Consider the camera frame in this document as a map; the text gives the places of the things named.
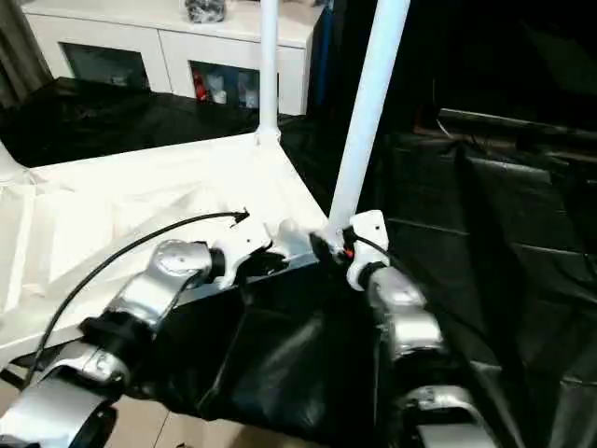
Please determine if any black left wrist camera cable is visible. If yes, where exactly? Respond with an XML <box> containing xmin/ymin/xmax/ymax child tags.
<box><xmin>25</xmin><ymin>209</ymin><xmax>252</xmax><ymax>385</ymax></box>

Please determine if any dark blue hanging cloth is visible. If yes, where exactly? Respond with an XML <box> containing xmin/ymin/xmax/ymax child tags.
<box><xmin>311</xmin><ymin>0</ymin><xmax>338</xmax><ymax>114</ymax></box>

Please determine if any white cabinet with glass doors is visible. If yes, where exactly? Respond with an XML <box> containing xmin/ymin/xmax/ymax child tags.
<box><xmin>22</xmin><ymin>0</ymin><xmax>324</xmax><ymax>117</ymax></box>

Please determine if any white plastic table top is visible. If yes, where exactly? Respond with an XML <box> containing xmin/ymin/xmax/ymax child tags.
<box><xmin>0</xmin><ymin>130</ymin><xmax>338</xmax><ymax>371</ymax></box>

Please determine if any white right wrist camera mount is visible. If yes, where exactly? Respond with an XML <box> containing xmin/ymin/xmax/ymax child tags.
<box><xmin>344</xmin><ymin>209</ymin><xmax>392</xmax><ymax>294</ymax></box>

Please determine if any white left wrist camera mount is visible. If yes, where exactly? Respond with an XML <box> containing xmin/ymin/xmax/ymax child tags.
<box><xmin>212</xmin><ymin>212</ymin><xmax>277</xmax><ymax>291</ymax></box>

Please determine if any long black bar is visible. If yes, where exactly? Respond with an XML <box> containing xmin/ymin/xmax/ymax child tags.
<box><xmin>439</xmin><ymin>107</ymin><xmax>597</xmax><ymax>140</ymax></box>

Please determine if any white plastic table leg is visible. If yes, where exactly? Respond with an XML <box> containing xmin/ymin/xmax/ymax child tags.
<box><xmin>254</xmin><ymin>0</ymin><xmax>283</xmax><ymax>147</ymax></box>
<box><xmin>0</xmin><ymin>139</ymin><xmax>28</xmax><ymax>187</ymax></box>
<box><xmin>326</xmin><ymin>0</ymin><xmax>412</xmax><ymax>249</ymax></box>

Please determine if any black glossy mat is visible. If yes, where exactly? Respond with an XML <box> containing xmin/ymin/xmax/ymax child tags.
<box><xmin>0</xmin><ymin>77</ymin><xmax>597</xmax><ymax>448</ymax></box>

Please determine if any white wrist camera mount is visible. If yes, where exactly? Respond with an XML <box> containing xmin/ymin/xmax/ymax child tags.
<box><xmin>344</xmin><ymin>209</ymin><xmax>392</xmax><ymax>294</ymax></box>
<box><xmin>212</xmin><ymin>212</ymin><xmax>277</xmax><ymax>291</ymax></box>

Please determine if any grey curtain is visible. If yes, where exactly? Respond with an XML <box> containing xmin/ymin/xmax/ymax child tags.
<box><xmin>0</xmin><ymin>0</ymin><xmax>53</xmax><ymax>107</ymax></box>

